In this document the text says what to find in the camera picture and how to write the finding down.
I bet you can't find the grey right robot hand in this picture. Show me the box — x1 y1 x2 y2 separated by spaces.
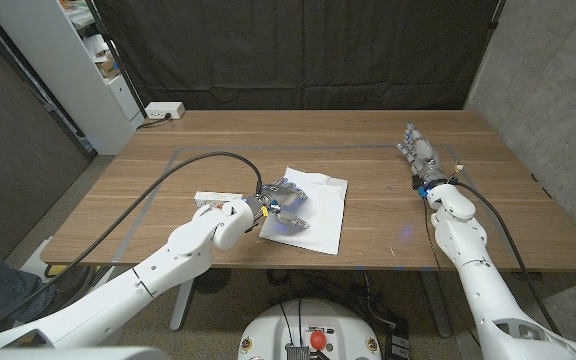
396 122 449 193

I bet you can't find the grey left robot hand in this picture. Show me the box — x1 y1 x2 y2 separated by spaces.
245 178 312 236

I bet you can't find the white paper sheet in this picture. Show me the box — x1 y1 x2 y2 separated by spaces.
258 166 349 256

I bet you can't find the red white toothpaste box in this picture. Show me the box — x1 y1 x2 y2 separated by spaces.
193 191 244 209

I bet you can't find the black round vent disc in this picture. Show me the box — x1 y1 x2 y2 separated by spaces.
195 268 232 295

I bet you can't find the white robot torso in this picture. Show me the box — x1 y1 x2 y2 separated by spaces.
237 298 383 360

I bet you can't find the white power strip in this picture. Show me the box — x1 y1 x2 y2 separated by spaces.
144 101 186 121

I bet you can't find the black backdrop curtain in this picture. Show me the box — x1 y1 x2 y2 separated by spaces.
92 0 502 112

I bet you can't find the grey table leg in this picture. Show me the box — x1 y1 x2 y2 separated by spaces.
419 270 453 339
169 277 198 332

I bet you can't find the black backdrop stand pole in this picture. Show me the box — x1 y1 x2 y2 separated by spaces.
487 0 507 31
83 0 148 120

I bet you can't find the black floor power strip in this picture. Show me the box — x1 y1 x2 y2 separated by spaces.
385 319 412 360

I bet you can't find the cardboard box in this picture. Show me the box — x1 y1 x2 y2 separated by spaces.
95 54 121 79

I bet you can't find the dark shoe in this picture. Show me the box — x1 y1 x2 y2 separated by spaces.
42 266 94 307

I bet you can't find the white shelf cabinet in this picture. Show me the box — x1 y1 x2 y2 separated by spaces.
0 0 145 156

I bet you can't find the white flat floor board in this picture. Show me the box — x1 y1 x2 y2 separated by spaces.
17 237 53 282

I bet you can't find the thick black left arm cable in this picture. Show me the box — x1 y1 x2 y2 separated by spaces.
0 150 265 346

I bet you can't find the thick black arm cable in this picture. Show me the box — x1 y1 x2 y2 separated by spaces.
0 150 265 346
449 180 563 337

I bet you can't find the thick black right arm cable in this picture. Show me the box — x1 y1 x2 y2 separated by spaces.
449 180 563 337

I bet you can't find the black power strip cord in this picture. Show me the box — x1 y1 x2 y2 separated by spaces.
136 112 173 131

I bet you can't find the grey floor cable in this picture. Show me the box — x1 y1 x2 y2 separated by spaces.
362 272 397 330

